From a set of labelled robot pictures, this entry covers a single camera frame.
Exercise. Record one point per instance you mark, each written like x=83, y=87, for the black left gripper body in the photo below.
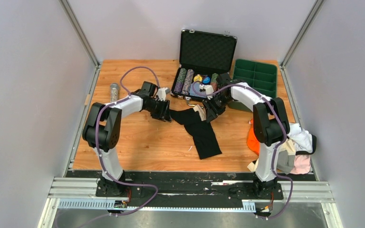
x=156, y=105

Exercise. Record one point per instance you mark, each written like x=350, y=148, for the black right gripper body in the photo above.
x=218, y=101

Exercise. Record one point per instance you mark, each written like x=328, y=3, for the black underwear cream waistband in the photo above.
x=194, y=122

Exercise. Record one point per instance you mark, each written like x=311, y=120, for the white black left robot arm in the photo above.
x=103, y=124

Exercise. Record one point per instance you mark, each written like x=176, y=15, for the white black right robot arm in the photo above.
x=270, y=122

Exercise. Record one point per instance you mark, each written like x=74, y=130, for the black poker chip case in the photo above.
x=201, y=53

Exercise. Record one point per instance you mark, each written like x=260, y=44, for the orange garment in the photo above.
x=252, y=142

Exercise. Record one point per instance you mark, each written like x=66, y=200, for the clear tube of chips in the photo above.
x=114, y=92

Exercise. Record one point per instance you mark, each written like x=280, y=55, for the green divided tray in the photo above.
x=259, y=75

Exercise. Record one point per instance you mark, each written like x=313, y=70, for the cream white garment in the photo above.
x=252, y=166

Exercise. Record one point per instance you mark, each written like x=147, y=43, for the grey garment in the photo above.
x=286, y=156

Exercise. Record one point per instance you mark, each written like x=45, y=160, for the black garment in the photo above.
x=313, y=147

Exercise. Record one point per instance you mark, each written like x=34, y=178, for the pink garment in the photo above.
x=302, y=164

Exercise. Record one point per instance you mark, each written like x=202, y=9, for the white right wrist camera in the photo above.
x=205, y=90

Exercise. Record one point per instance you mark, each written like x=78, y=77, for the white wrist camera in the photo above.
x=205, y=90
x=162, y=93

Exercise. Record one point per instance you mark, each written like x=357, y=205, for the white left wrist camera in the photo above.
x=162, y=93

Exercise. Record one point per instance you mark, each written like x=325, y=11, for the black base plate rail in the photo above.
x=186, y=189

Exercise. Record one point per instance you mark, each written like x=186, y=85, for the aluminium frame rail front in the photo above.
x=80, y=193

